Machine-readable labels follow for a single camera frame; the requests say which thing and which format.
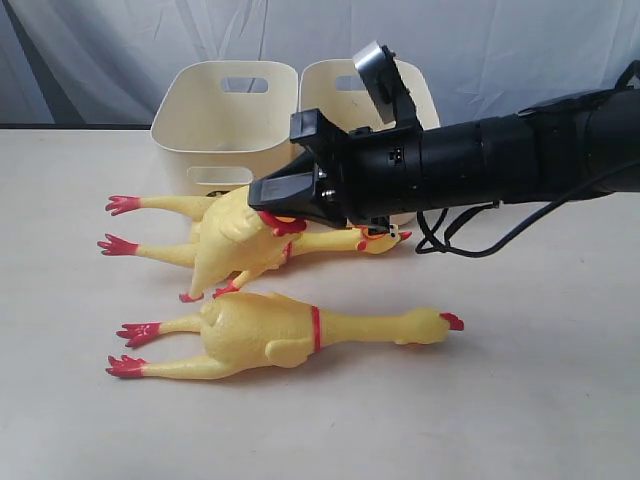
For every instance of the headless yellow rubber chicken body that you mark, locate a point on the headless yellow rubber chicken body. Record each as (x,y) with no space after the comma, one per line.
(237,243)

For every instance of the cream bin with X mark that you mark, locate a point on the cream bin with X mark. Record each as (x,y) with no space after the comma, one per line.
(334,87)

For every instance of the cream bin with circle mark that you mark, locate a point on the cream bin with circle mark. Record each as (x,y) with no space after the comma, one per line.
(223,124)

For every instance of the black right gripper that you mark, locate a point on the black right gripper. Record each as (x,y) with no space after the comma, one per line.
(365,176)

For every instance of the yellow rubber chicken facing up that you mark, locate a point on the yellow rubber chicken facing up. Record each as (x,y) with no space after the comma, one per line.
(352,239)

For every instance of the yellow rubber chicken face down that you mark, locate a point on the yellow rubber chicken face down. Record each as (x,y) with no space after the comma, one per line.
(243,331)

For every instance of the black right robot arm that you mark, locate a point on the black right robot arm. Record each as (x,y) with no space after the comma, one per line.
(586,144)

